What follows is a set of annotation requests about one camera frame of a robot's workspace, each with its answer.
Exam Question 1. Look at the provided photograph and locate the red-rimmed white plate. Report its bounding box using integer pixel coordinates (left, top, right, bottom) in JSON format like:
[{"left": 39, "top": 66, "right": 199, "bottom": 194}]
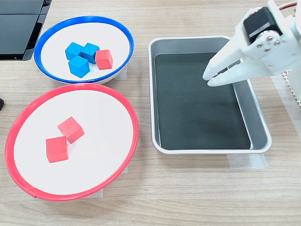
[{"left": 4, "top": 82, "right": 140, "bottom": 202}]

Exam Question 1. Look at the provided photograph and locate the clear tape strip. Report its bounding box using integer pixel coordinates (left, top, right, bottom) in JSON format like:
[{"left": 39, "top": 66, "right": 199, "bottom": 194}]
[
  {"left": 226, "top": 153, "right": 269, "bottom": 169},
  {"left": 114, "top": 63, "right": 128, "bottom": 81}
]

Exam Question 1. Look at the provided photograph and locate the red cube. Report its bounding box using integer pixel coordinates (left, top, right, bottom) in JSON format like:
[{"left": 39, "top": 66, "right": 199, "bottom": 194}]
[
  {"left": 46, "top": 136, "right": 69, "bottom": 163},
  {"left": 57, "top": 116, "right": 85, "bottom": 144},
  {"left": 95, "top": 49, "right": 113, "bottom": 71}
]

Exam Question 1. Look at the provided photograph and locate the red black gripper cable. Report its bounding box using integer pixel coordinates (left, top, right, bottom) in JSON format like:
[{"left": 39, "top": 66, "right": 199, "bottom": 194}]
[{"left": 278, "top": 0, "right": 300, "bottom": 12}]

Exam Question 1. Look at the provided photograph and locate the blue-rimmed white plate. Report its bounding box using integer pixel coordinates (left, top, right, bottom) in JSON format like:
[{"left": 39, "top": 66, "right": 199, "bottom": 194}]
[{"left": 34, "top": 16, "right": 135, "bottom": 85}]

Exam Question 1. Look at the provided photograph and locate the blue cube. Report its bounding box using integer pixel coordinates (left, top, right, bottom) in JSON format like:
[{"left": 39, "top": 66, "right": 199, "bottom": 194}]
[
  {"left": 65, "top": 42, "right": 82, "bottom": 61},
  {"left": 68, "top": 55, "right": 91, "bottom": 78},
  {"left": 80, "top": 42, "right": 100, "bottom": 64}
]

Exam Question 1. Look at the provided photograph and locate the black flat device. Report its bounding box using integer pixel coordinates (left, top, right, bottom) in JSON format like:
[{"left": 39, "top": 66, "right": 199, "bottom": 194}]
[{"left": 0, "top": 0, "right": 54, "bottom": 62}]

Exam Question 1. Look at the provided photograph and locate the pale perforated base plate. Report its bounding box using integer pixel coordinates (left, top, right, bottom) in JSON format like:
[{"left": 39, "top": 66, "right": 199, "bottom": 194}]
[{"left": 280, "top": 69, "right": 301, "bottom": 110}]

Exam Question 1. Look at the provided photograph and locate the black tray mat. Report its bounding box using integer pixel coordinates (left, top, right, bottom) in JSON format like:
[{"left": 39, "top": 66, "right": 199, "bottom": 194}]
[{"left": 154, "top": 53, "right": 252, "bottom": 151}]

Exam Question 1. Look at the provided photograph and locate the steel tray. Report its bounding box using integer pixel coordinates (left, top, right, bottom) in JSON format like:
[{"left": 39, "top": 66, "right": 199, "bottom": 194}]
[{"left": 148, "top": 35, "right": 273, "bottom": 155}]

